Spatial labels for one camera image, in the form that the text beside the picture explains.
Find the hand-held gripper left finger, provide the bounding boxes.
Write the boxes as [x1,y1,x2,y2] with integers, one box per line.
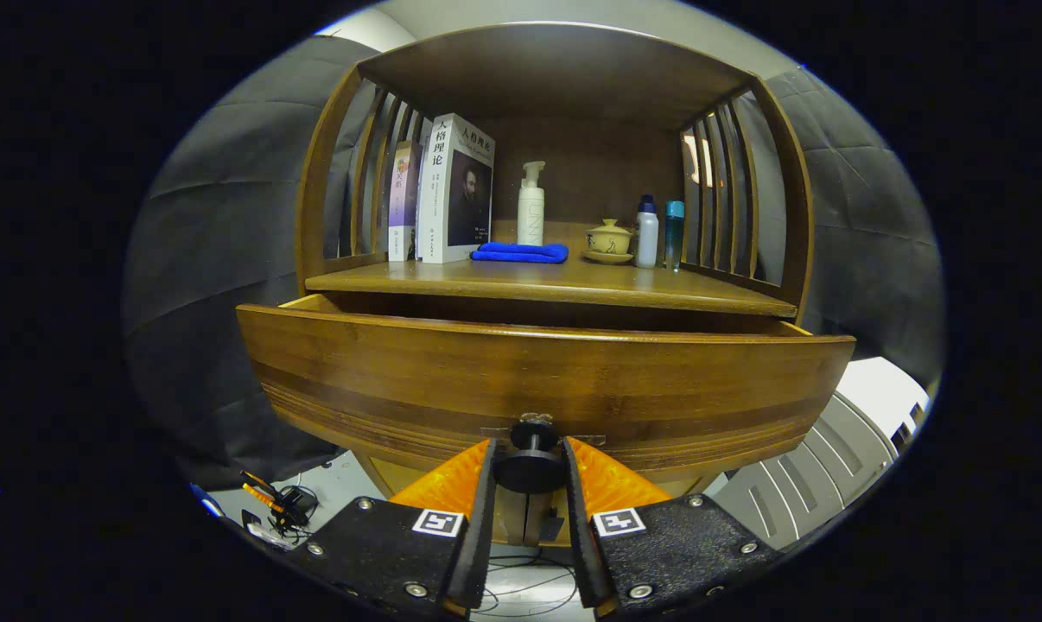
[283,438,498,619]

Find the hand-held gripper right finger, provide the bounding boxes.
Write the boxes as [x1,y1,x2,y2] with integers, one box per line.
[561,436,781,619]

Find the curved wooden drawer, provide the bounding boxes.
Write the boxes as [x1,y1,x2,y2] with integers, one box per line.
[236,292,857,495]

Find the wooden cabinet door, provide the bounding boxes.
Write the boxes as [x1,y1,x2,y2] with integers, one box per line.
[497,491,531,547]
[528,492,571,547]

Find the wooden countertop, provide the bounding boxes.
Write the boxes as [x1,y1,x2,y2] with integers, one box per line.
[305,220,798,319]

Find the brown wooden cabinet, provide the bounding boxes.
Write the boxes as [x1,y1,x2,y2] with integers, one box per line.
[295,22,816,549]

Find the black power adapter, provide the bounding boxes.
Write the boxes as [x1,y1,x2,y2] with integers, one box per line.
[275,486,319,528]

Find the orange black tool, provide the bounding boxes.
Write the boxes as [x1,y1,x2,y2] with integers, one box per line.
[238,469,284,519]

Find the folded blue cloth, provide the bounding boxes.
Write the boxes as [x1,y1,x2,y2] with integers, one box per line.
[471,242,570,264]

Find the yellow lidded tea bowl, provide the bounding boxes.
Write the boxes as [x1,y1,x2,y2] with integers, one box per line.
[586,219,633,255]

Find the white bottle dark blue cap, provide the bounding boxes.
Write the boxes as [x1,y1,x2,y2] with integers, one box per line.
[635,194,660,269]

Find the clear teal bottle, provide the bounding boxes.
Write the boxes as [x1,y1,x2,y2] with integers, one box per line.
[664,200,686,273]

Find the white pump bottle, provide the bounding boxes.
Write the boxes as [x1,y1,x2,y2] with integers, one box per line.
[517,161,547,246]

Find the white grey plastic box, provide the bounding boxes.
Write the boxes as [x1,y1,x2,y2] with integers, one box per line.
[711,356,932,554]

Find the large white portrait book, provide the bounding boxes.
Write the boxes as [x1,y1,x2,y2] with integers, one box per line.
[417,113,496,264]

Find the thin purple book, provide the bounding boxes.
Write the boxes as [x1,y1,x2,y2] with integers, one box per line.
[387,140,424,263]

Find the black floor cables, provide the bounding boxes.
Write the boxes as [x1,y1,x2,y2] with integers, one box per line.
[473,553,578,619]

